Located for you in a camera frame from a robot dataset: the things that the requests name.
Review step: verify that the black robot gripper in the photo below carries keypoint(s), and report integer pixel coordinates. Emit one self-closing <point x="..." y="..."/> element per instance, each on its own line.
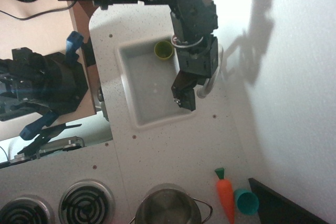
<point x="201" y="60"/>

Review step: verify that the silver curved faucet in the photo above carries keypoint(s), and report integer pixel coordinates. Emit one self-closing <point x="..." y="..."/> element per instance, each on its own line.
<point x="206" y="89"/>

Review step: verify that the white rectangular sink basin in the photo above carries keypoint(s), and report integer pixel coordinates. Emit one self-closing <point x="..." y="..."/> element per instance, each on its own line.
<point x="147" y="82"/>

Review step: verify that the green plastic cup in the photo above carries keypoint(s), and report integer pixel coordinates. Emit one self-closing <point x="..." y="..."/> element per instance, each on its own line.
<point x="163" y="50"/>

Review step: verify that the orange toy carrot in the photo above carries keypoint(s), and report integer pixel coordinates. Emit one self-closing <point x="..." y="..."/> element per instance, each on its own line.
<point x="226" y="194"/>

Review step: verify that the stainless steel pot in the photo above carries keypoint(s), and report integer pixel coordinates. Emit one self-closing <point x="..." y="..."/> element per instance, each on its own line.
<point x="171" y="206"/>

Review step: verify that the blue clamp upper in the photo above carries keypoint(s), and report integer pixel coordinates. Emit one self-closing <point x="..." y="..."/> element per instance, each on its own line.
<point x="73" y="43"/>

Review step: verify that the teal plastic cup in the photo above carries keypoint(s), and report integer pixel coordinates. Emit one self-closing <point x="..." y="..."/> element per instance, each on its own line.
<point x="246" y="201"/>

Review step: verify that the black panel corner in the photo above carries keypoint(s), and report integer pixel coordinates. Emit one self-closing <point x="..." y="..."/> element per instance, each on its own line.
<point x="275" y="208"/>

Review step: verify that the middle stove burner coil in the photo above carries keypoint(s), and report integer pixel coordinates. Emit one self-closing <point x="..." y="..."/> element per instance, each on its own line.
<point x="87" y="201"/>

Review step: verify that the stove burner coil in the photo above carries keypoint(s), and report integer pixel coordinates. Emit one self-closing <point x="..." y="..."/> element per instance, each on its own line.
<point x="27" y="209"/>
<point x="87" y="201"/>

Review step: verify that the blue and black clamp lower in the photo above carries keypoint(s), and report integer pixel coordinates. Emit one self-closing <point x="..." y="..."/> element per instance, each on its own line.
<point x="41" y="132"/>

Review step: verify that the left stove burner coil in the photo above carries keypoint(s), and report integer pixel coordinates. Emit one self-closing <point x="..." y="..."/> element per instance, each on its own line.
<point x="27" y="209"/>

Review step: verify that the black camera mount rig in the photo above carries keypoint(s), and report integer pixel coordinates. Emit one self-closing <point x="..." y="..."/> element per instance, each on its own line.
<point x="33" y="83"/>

